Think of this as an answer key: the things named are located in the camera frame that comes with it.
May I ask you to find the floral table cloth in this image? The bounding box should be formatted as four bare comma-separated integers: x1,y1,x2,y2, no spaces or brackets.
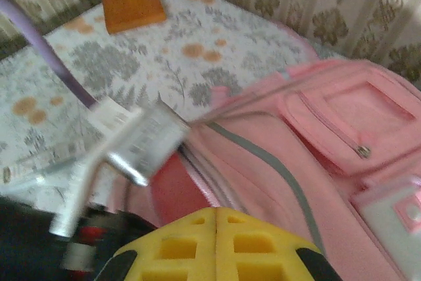
0,0,346,196

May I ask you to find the gold wire red ornament stand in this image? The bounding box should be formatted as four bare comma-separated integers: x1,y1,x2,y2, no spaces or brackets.
99,0,167,35

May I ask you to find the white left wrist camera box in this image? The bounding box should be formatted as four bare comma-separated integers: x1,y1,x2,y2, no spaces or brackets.
49,96,189,239

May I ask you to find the pink backpack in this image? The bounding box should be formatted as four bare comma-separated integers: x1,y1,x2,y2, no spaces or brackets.
108,59,421,281

